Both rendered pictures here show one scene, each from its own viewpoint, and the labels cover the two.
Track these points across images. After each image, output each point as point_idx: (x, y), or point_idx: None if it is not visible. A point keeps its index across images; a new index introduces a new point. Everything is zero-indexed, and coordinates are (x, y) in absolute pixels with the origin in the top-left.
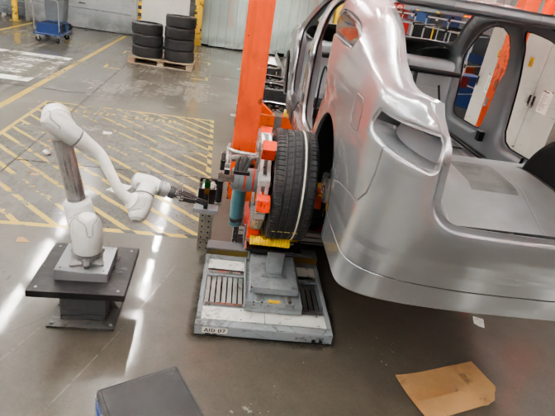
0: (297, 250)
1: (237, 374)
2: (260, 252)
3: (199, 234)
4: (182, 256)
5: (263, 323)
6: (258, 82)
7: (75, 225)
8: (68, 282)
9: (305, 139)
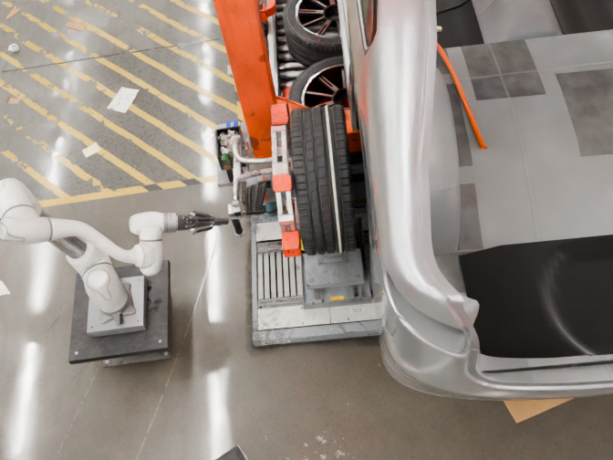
0: None
1: (307, 394)
2: None
3: None
4: (223, 217)
5: (328, 323)
6: (252, 38)
7: (88, 293)
8: (107, 339)
9: (330, 151)
